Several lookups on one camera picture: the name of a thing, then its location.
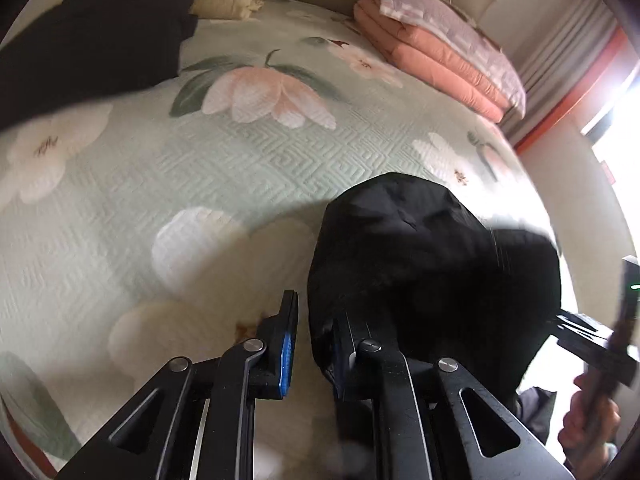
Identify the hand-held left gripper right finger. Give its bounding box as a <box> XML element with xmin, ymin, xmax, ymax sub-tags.
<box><xmin>331</xmin><ymin>312</ymin><xmax>577</xmax><ymax>480</ymax></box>

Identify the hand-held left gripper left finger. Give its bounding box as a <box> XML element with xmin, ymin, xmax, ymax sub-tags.
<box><xmin>57</xmin><ymin>289</ymin><xmax>300</xmax><ymax>480</ymax></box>

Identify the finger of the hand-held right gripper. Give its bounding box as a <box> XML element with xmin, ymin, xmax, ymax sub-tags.
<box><xmin>554</xmin><ymin>312</ymin><xmax>621</xmax><ymax>361</ymax></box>

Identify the black jacket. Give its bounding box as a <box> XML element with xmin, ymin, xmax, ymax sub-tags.
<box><xmin>307</xmin><ymin>172</ymin><xmax>562</xmax><ymax>403</ymax></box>

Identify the person's right hand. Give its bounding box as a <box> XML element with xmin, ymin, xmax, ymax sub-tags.
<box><xmin>558</xmin><ymin>373</ymin><xmax>622</xmax><ymax>467</ymax></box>

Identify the dark grey cloth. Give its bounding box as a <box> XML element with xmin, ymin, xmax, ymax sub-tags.
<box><xmin>515</xmin><ymin>385</ymin><xmax>558</xmax><ymax>447</ymax></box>

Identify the floral green bed cover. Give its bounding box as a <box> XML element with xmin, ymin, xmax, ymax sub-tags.
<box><xmin>0</xmin><ymin>0</ymin><xmax>581</xmax><ymax>478</ymax></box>

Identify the white curtain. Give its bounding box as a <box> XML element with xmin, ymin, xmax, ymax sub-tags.
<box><xmin>477</xmin><ymin>0</ymin><xmax>618</xmax><ymax>136</ymax></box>

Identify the folded pink quilt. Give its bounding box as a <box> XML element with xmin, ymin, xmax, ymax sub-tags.
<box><xmin>353</xmin><ymin>0</ymin><xmax>506</xmax><ymax>124</ymax></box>

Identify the pink checked pillow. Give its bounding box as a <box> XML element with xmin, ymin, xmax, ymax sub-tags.
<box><xmin>378</xmin><ymin>0</ymin><xmax>527</xmax><ymax>121</ymax></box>

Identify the orange window frame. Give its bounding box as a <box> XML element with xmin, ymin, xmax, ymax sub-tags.
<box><xmin>515</xmin><ymin>27</ymin><xmax>630</xmax><ymax>156</ymax></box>

